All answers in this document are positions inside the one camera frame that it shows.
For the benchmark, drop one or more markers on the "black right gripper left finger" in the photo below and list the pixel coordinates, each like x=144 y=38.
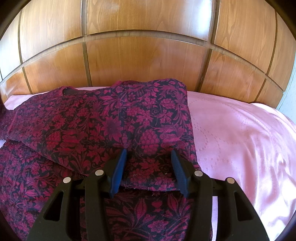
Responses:
x=60 y=216

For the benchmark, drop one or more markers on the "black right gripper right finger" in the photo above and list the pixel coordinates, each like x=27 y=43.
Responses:
x=237 y=218

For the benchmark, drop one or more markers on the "red black floral sweater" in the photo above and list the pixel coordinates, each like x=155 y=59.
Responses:
x=72 y=133

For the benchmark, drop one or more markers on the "pink satin bedspread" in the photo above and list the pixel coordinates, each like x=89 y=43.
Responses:
x=253 y=143

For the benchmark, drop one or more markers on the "wooden panelled headboard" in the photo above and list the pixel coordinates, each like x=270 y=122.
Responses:
x=238 y=49

